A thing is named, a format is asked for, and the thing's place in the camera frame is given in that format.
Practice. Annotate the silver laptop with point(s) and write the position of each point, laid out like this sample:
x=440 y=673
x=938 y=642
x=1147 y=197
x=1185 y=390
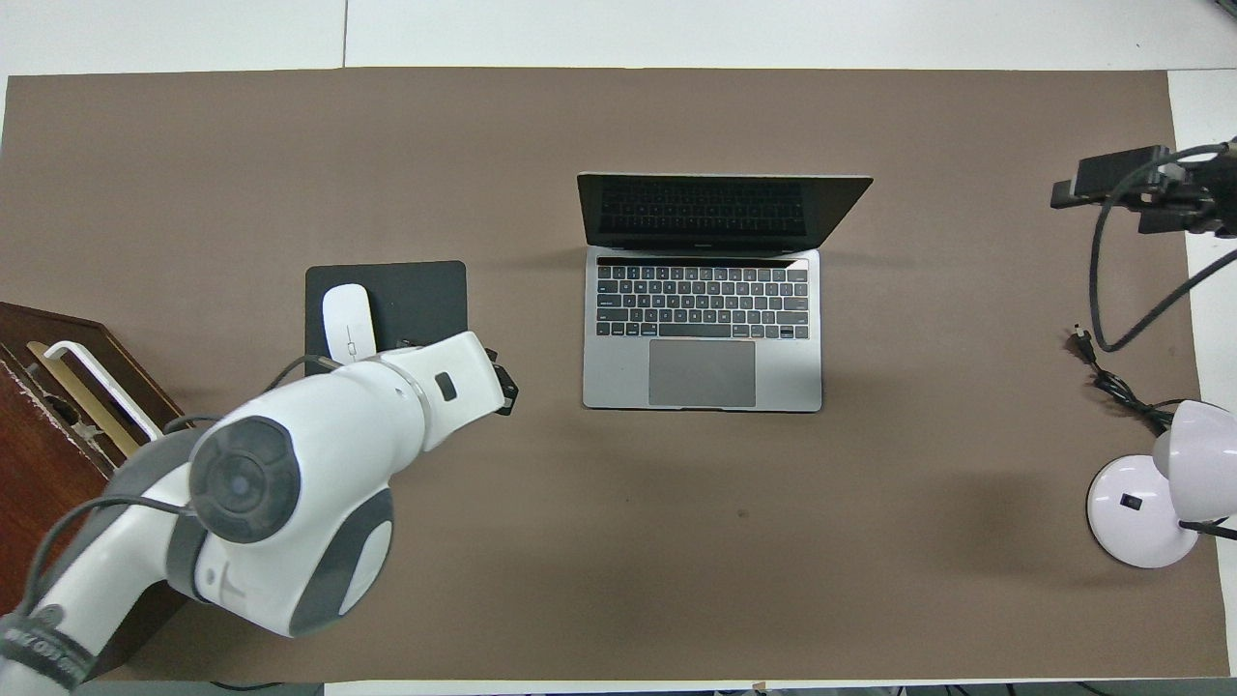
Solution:
x=701 y=377

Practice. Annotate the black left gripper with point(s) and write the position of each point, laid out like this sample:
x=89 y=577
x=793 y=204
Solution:
x=504 y=387

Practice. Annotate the black mouse pad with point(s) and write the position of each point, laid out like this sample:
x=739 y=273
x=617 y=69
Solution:
x=416 y=300

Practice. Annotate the brown table mat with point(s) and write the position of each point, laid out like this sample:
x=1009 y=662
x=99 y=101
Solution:
x=676 y=541

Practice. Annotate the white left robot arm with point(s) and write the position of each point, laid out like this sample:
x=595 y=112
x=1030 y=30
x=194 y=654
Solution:
x=309 y=454

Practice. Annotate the white computer mouse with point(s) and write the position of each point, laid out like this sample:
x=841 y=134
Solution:
x=348 y=319

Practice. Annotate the dark brown wooden box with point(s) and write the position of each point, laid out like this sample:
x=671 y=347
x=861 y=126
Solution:
x=39 y=464

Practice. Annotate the white desk lamp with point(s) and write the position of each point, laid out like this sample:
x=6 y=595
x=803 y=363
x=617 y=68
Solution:
x=1136 y=503

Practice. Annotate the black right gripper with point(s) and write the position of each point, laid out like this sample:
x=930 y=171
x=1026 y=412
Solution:
x=1203 y=188

